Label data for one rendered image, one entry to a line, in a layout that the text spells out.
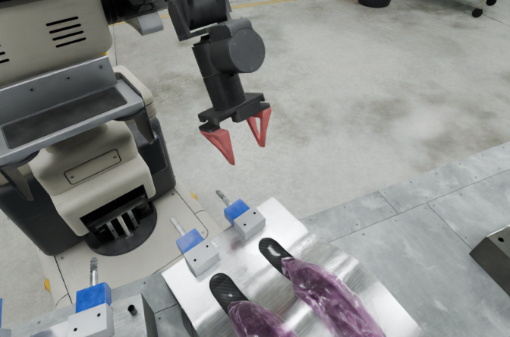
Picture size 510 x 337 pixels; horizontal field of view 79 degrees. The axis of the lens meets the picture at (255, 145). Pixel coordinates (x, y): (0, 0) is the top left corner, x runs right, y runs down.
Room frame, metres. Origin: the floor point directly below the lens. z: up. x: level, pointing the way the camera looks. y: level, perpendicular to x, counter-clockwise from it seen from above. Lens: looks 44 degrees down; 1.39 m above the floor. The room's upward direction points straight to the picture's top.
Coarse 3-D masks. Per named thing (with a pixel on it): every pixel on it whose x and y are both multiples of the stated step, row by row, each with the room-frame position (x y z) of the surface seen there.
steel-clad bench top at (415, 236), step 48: (384, 192) 0.45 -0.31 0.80; (432, 192) 0.45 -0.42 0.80; (480, 192) 0.45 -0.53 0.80; (336, 240) 0.33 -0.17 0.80; (384, 240) 0.33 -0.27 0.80; (432, 240) 0.33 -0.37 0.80; (480, 240) 0.33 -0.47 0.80; (144, 288) 0.23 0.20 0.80; (432, 288) 0.23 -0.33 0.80; (480, 288) 0.23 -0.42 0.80; (432, 336) 0.15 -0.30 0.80; (480, 336) 0.15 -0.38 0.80
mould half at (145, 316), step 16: (112, 304) 0.17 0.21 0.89; (128, 304) 0.17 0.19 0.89; (144, 304) 0.17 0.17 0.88; (128, 320) 0.15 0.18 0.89; (144, 320) 0.15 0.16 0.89; (32, 336) 0.13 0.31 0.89; (48, 336) 0.13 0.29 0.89; (64, 336) 0.13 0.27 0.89; (112, 336) 0.13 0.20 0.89; (128, 336) 0.13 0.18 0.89; (144, 336) 0.13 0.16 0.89
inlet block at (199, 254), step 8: (176, 224) 0.33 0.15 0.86; (184, 232) 0.31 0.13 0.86; (192, 232) 0.30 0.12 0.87; (176, 240) 0.29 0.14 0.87; (184, 240) 0.29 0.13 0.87; (192, 240) 0.29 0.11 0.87; (200, 240) 0.29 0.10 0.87; (208, 240) 0.28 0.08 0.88; (184, 248) 0.27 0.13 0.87; (192, 248) 0.27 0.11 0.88; (200, 248) 0.26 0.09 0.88; (208, 248) 0.26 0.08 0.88; (184, 256) 0.25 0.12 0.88; (192, 256) 0.25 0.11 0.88; (200, 256) 0.25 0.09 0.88; (208, 256) 0.25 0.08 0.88; (216, 256) 0.25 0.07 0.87; (192, 264) 0.24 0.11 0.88; (200, 264) 0.24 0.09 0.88; (208, 264) 0.24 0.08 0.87; (200, 272) 0.23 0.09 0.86
